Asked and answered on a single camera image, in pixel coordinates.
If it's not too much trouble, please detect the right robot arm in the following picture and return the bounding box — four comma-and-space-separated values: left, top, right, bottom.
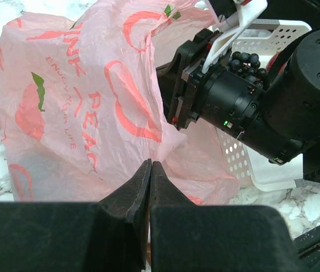
156, 27, 320, 184

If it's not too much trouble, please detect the black plastic toolbox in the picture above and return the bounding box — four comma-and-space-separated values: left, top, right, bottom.
260, 0, 320, 28

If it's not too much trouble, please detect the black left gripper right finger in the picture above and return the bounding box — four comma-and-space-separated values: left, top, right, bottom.
150, 161, 306, 271

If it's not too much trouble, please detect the red fake apple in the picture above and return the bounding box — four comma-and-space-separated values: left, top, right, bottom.
266, 53, 284, 73

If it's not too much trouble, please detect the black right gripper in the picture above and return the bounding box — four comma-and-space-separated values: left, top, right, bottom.
156, 29, 265, 132

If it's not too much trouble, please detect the white perforated plastic basket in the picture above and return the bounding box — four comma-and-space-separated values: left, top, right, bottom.
209, 18, 313, 192

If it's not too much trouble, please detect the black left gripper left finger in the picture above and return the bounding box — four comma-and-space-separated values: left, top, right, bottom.
0, 160, 151, 271

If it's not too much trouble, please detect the dark fake grape bunch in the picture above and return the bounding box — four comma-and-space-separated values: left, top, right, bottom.
228, 51, 270, 90

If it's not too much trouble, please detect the pink plastic bag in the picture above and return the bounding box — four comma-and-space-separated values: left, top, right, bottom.
0, 1, 239, 205

